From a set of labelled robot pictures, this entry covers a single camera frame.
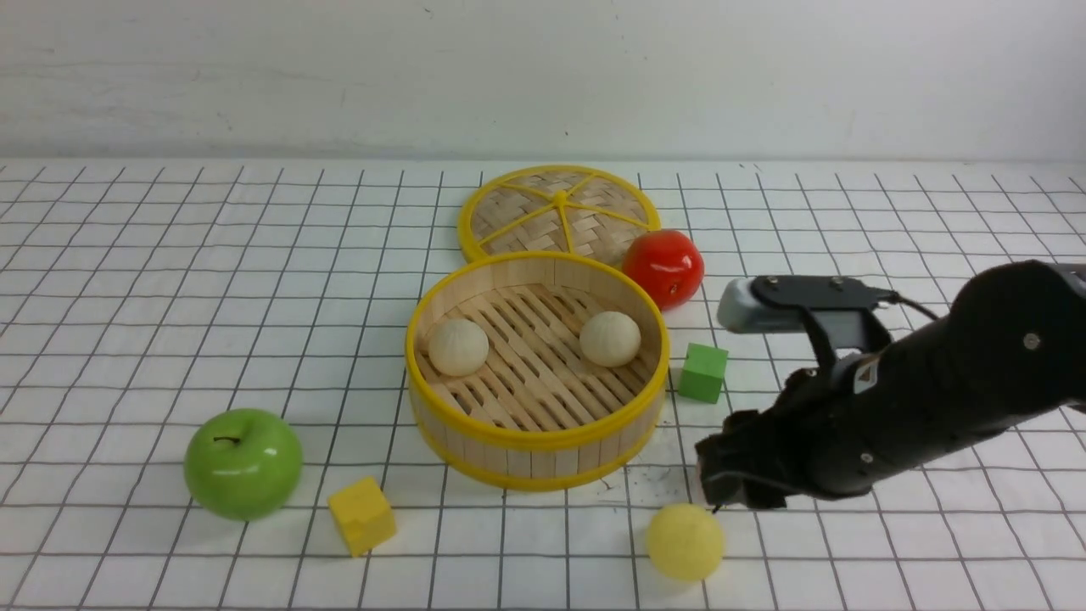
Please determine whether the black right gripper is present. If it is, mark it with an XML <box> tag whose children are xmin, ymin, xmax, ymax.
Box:
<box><xmin>695</xmin><ymin>339</ymin><xmax>1055</xmax><ymax>512</ymax></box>

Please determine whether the yellow bun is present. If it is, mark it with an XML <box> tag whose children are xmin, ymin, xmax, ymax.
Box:
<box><xmin>645</xmin><ymin>502</ymin><xmax>725</xmax><ymax>581</ymax></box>

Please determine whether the white bun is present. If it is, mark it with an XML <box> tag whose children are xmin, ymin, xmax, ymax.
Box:
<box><xmin>428</xmin><ymin>318</ymin><xmax>490</xmax><ymax>378</ymax></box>
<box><xmin>580</xmin><ymin>311</ymin><xmax>641</xmax><ymax>367</ymax></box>

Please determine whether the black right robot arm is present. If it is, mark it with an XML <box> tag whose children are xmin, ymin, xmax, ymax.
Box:
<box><xmin>695</xmin><ymin>260</ymin><xmax>1085</xmax><ymax>510</ymax></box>

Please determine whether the bamboo steamer tray yellow rim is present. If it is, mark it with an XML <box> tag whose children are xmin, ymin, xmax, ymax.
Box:
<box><xmin>404</xmin><ymin>251</ymin><xmax>670</xmax><ymax>491</ymax></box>

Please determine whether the woven bamboo steamer lid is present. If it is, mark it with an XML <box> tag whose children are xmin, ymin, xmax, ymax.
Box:
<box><xmin>457</xmin><ymin>164</ymin><xmax>662</xmax><ymax>266</ymax></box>

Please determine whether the green cube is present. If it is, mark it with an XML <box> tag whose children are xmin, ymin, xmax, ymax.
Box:
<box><xmin>675</xmin><ymin>343</ymin><xmax>729</xmax><ymax>405</ymax></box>

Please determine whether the red tomato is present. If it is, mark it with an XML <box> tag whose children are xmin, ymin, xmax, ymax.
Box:
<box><xmin>620</xmin><ymin>229</ymin><xmax>705</xmax><ymax>311</ymax></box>

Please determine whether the yellow cube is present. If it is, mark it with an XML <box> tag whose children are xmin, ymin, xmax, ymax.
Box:
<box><xmin>328</xmin><ymin>478</ymin><xmax>397</xmax><ymax>558</ymax></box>

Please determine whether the green apple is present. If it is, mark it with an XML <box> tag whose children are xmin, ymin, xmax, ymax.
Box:
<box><xmin>184</xmin><ymin>407</ymin><xmax>304</xmax><ymax>521</ymax></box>

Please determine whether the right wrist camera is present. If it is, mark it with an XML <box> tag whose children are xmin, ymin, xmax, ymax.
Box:
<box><xmin>717</xmin><ymin>275</ymin><xmax>893</xmax><ymax>372</ymax></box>

